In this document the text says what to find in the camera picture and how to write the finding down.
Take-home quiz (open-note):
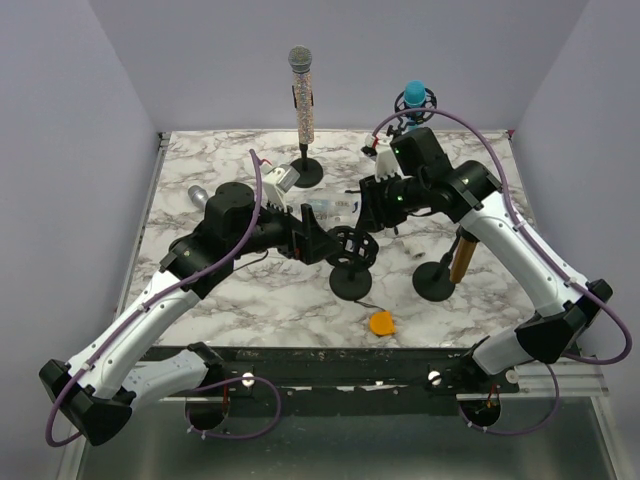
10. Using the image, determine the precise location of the shock mount round base stand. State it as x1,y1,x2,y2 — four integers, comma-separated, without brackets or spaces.
327,224,381,301

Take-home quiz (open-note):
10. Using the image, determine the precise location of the round base stand, glitter mic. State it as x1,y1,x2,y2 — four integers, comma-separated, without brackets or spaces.
290,142,324,189

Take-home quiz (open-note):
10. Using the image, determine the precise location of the silver microphone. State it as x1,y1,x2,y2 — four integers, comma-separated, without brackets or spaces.
187,185,209,212

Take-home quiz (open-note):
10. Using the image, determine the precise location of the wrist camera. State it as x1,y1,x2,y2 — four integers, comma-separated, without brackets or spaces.
260,162,300,212
361,134,399,183

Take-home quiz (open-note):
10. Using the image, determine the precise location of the glitter microphone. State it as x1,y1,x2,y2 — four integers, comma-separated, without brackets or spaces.
288,45,314,145

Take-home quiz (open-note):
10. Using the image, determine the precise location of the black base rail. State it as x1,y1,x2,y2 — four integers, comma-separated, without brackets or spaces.
134,344,601,416

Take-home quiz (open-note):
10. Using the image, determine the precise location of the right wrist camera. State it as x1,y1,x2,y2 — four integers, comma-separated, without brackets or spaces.
361,134,399,183

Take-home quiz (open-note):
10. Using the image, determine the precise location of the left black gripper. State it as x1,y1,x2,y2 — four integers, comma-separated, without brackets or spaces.
230,194,343,265

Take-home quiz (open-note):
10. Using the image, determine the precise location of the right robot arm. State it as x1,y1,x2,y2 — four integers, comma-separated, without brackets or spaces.
357,128,613,392

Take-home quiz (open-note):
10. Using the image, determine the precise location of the orange tape measure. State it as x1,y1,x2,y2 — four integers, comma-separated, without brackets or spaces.
369,310,396,337

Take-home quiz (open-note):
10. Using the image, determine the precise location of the black tripod shock mount stand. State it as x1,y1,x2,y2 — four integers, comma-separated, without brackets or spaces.
357,80,437,232

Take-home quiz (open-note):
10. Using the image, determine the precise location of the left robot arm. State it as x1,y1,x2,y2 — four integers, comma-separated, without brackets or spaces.
39,182,341,446

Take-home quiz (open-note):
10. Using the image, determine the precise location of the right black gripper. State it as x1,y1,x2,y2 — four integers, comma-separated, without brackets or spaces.
355,170,427,233

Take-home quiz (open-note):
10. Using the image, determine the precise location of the blue microphone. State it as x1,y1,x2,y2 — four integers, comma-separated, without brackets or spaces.
403,80,427,130

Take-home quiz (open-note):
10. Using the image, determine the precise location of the clear screw organizer box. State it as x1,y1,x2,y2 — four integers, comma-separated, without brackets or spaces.
302,196,360,230

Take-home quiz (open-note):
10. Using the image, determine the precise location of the gold microphone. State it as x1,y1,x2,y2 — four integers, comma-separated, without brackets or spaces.
449,237,477,285

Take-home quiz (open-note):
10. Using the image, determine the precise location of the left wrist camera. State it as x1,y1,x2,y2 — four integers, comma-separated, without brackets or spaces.
260,162,300,212

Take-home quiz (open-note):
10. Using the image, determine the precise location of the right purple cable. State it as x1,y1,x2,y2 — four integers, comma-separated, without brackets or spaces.
372,108,634,437

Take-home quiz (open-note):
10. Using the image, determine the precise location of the small white adapter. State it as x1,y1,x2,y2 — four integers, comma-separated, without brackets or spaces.
402,239,425,259

